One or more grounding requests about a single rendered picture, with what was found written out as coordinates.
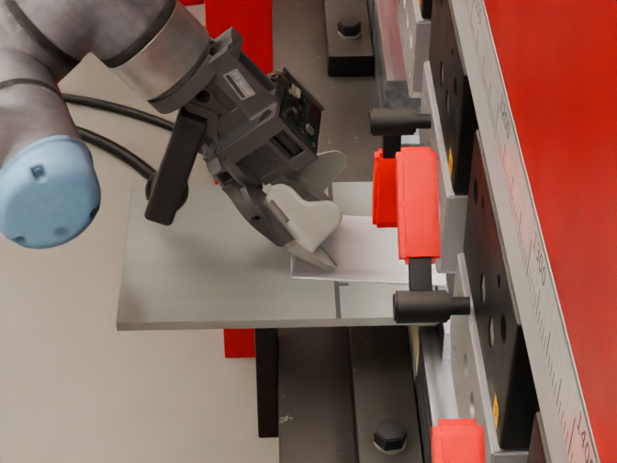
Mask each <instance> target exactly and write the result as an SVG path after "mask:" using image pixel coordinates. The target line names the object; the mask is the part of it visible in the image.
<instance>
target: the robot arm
mask: <svg viewBox="0 0 617 463"><path fill-rule="evenodd" d="M243 39H244V37H243V36H242V35H241V34H240V33H239V32H238V31H237V30H236V29H235V28H234V27H231V28H229V29H227V30H226V31H225V32H223V33H222V34H220V35H219V36H217V37H216V38H215V39H212V38H211V37H210V36H209V34H208V30H207V29H206V28H205V27H204V26H203V25H202V24H201V23H200V22H199V21H198V20H197V19H196V18H195V17H194V16H193V15H192V14H191V13H190V12H189V11H188V10H187V9H186V8H185V7H184V6H183V5H182V4H181V3H180V2H179V1H178V0H0V232H1V233H2V234H4V236H5V237H6V238H8V239H9V240H11V241H12V242H14V243H17V244H18V245H20V246H23V247H27V248H32V249H46V248H51V247H56V246H59V245H62V244H64V243H67V242H69V241H71V240H73V239H74V238H76V237H77V236H79V235H80V234H81V233H82V232H84V231H85V229H86V228H87V227H88V226H89V225H90V224H91V222H92V221H93V219H94V218H95V215H96V213H97V212H98V211H99V208H100V199H101V188H100V184H99V181H98V178H97V176H96V173H95V169H94V162H93V156H92V154H91V152H90V150H89V148H88V147H87V145H86V144H85V143H84V142H83V140H82V138H81V136H80V134H79V132H78V130H77V128H76V126H75V124H74V122H73V118H72V116H71V114H70V112H69V109H68V107H67V105H66V103H65V101H64V99H63V96H62V93H61V91H60V89H59V87H58V85H57V84H58V83H59V82H60V81H61V80H62V79H63V78H64V77H65V76H66V75H67V74H68V73H69V72H70V71H71V70H72V69H73V68H75V67H76V66H77V65H78V64H79V63H80V62H81V61H82V59H83V57H84V56H85V55H86V54H87V53H88V52H92V53H93V54H94V55H95V56H96V57H97V58H98V59H99V60H100V61H101V62H102V63H103V64H104V65H105V66H106V67H107V68H108V69H109V70H110V71H111V72H112V73H113V74H114V75H115V76H116V77H118V78H119V79H120V80H121V81H122V82H123V83H124V84H125V85H126V86H127V87H128V88H129V89H130V90H131V91H132V92H134V93H135V94H136V95H137V96H138V97H139V98H140V99H141V100H147V101H148V102H149V103H150V104H151V105H152V106H153V107H154V108H155V109H156V110H157V111H158V112H159V113H161V114H168V113H171V112H174V111H176V110H177V109H178V108H179V110H178V113H177V116H176V118H175V121H174V125H173V128H172V131H171V134H170V137H169V140H168V142H167V145H166V148H165V150H164V153H163V158H162V160H161V163H160V166H159V169H158V172H156V171H155V173H154V174H152V175H151V176H150V178H149V179H148V181H147V183H146V186H145V196H146V200H148V203H147V207H146V209H145V213H144V217H145V218H146V219H147V220H150V221H154V222H157V223H160V224H162V225H165V226H169V225H171V224H172V223H173V220H174V216H175V213H176V211H177V210H179V209H180V208H181V207H182V206H183V205H184V204H185V203H186V201H187V199H188V195H189V186H188V184H187V183H188V182H187V180H188V178H189V176H190V173H191V170H192V168H193V165H194V162H195V159H196V156H197V153H200V154H202V155H203V160H204V161H205V162H206V165H207V168H208V171H209V172H210V173H211V175H212V176H213V177H214V178H215V180H216V181H217V182H218V183H219V185H220V186H221V188H222V190H223V191H224V192H225V193H226V194H227V195H228V196H229V198H230V199H231V201H232V202H233V204H234V206H235V207H236V208H237V210H238V211H239V212H240V214H241V215H242V216H243V217H244V218H245V219H246V220H247V221H248V222H249V223H250V224H251V225H252V226H253V227H254V228H255V229H256V230H257V231H258V232H259V233H261V234H262V235H263V236H264V237H266V238H267V239H268V240H270V241H271V242H272V243H274V244H275V245H276V246H277V247H282V248H284V249H285V250H287V251H288V252H290V253H291V254H293V255H295V256H297V257H299V258H301V259H303V260H305V261H308V262H310V263H312V264H313V265H317V266H319V267H321V268H323V269H326V270H328V271H332V270H334V269H336V268H337V265H336V264H335V263H334V261H333V260H332V259H331V258H330V256H329V255H328V254H327V253H326V251H325V250H324V249H323V248H322V247H320V244H321V243H322V242H323V241H324V240H325V239H326V237H327V236H328V235H329V234H330V233H331V232H332V231H333V230H334V229H335V228H336V227H337V226H338V225H339V224H340V222H341V221H342V211H341V209H340V208H339V207H338V206H337V205H336V204H335V203H334V202H332V201H331V200H330V199H329V197H328V196H327V195H326V194H325V192H324V190H325V189H326V188H327V187H328V186H329V185H330V184H331V182H332V181H333V180H334V179H335V178H336V177H337V176H338V175H339V174H340V172H341V171H342V170H343V169H344V168H345V167H346V165H347V164H348V160H347V157H346V156H345V155H344V154H343V153H342V152H339V151H329V152H321V153H317V150H318V142H319V135H320V120H321V111H322V110H324V107H323V106H322V105H321V104H320V103H319V102H318V101H317V100H316V98H315V97H314V96H313V95H312V94H311V93H310V92H309V91H308V90H307V89H306V88H305V87H304V86H303V85H302V84H301V83H300V82H299V81H298V80H297V79H296V78H295V77H294V75H293V74H292V73H291V72H289V71H288V70H287V68H286V67H285V66H282V67H281V68H279V69H278V70H276V71H273V72H270V73H268V74H265V73H264V72H263V71H262V70H261V69H260V68H259V67H258V66H257V65H256V64H255V63H254V62H253V61H252V60H251V59H250V58H249V57H248V56H247V55H246V54H245V53H244V52H243V51H242V50H241V47H242V43H243ZM263 183H264V184H265V185H267V184H269V183H270V184H271V185H272V187H271V188H270V190H269V192H268V194H266V193H264V192H263Z"/></svg>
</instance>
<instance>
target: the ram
mask: <svg viewBox="0 0 617 463"><path fill-rule="evenodd" d="M452 4H453V9H454V16H455V21H456V25H457V29H458V33H459V38H460V42H461V46H462V51H463V55H464V59H465V64H466V71H467V76H468V80H469V84H470V88H471V93H472V97H473V101H474V106H475V110H476V114H477V122H478V126H479V130H480V135H481V140H482V143H483V148H484V153H485V156H486V161H487V165H488V173H489V177H490V182H491V185H492V190H493V195H494V198H495V203H496V207H497V212H498V216H499V224H500V228H501V232H502V237H503V241H504V245H505V250H506V254H507V258H508V262H509V267H510V274H511V279H512V283H513V287H514V292H515V296H516V300H517V305H518V309H519V314H520V317H521V322H522V329H523V334H524V338H525V343H526V347H527V351H528V356H529V359H530V364H531V369H532V372H533V381H534V385H535V389H536V393H537V398H538V402H539V406H540V411H541V415H542V419H543V424H544V431H545V435H546V440H547V444H548V448H549V453H550V457H551V461H552V463H570V462H569V457H568V453H567V446H566V442H565V438H564V434H563V430H562V426H561V422H560V418H559V414H558V409H557V406H556V402H555V394H554V391H553V386H552V382H551V379H550V374H549V370H548V366H547V362H546V358H545V354H544V347H543V343H542V338H541V335H540V331H539V326H538V322H537V318H536V314H535V310H534V306H533V299H532V294H531V291H530V287H529V282H528V278H527V275H526V270H525V266H524V262H523V258H522V251H521V247H520V243H519V239H518V234H517V231H516V227H515V222H514V218H513V215H512V210H511V206H510V199H509V195H508V191H507V187H506V183H505V179H504V174H503V171H502V167H501V162H500V158H499V151H498V147H497V143H496V139H495V135H494V130H493V127H492V123H491V118H490V115H489V111H488V103H487V100H486V95H485V91H484V87H483V83H482V79H481V75H480V71H479V67H478V63H477V56H476V52H475V47H474V43H473V40H472V35H471V31H470V27H469V23H468V19H467V15H466V8H465V4H464V0H452ZM481 4H482V7H483V11H484V15H485V19H486V22H487V26H488V33H489V36H490V40H491V44H492V48H493V51H494V55H495V59H496V63H497V66H498V70H499V78H500V81H501V85H502V89H503V93H504V96H505V100H506V104H507V108H508V111H509V115H510V122H511V126H512V129H513V133H514V137H515V141H516V144H517V148H518V152H519V155H520V159H521V163H522V170H523V173H524V177H525V181H526V185H527V188H528V192H529V196H530V200H531V203H532V207H533V214H534V217H535V221H536V225H537V229H538V232H539V236H540V240H541V244H542V247H543V251H544V258H545V262H546V265H547V269H548V273H549V276H550V280H551V284H552V288H553V291H554V295H555V302H556V306H557V309H558V313H559V317H560V321H561V324H562V328H563V332H564V336H565V339H566V343H567V350H568V353H569V357H570V361H571V365H572V368H573V372H574V376H575V380H576V383H577V387H578V394H579V397H580V401H581V405H582V409H583V412H584V416H585V420H586V424H587V427H588V431H589V438H590V442H591V445H592V449H593V453H594V457H595V460H596V463H617V0H481Z"/></svg>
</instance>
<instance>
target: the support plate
mask: <svg viewBox="0 0 617 463"><path fill-rule="evenodd" d="M188 186H189V195H188V199H187V201H186V203H185V204H184V205H183V206H182V207H181V208H180V209H179V210H177V211H176V213H175V216H174V220H173V223H172V224H171V225H169V226H165V225H162V224H160V223H157V222H154V221H150V220H147V219H146V218H145V217H144V213H145V209H146V207H147V203H148V200H146V196H145V186H133V187H132V188H131V194H130V203H129V217H128V226H127V233H126V241H125V249H124V257H123V266H122V273H121V281H120V289H119V297H118V312H117V320H116V326H117V331H158V330H203V329H248V328H293V327H338V326H382V325H427V324H438V322H437V323H397V322H396V321H394V319H393V293H396V290H409V284H408V285H405V284H388V283H370V282H353V281H339V283H349V286H339V290H340V303H341V316H342V318H341V319H336V307H335V292H334V280H317V279H300V278H290V257H291V253H290V252H288V251H287V250H285V249H284V248H282V247H277V246H276V245H275V244H274V243H272V242H271V241H270V240H268V239H267V238H266V237H264V236H263V235H262V234H261V233H259V232H258V231H257V230H256V229H255V228H254V227H253V226H252V225H251V224H250V223H249V222H248V221H247V220H246V219H245V218H244V217H243V216H242V215H241V214H240V212H239V211H238V210H237V208H236V207H235V206H234V204H233V202H232V201H231V199H230V198H229V196H228V195H227V194H226V193H225V192H224V191H223V190H222V188H221V186H220V185H188ZM332 196H333V202H334V203H335V204H336V205H337V206H338V207H339V208H340V209H341V211H342V215H347V216H366V217H372V198H373V182H336V183H332Z"/></svg>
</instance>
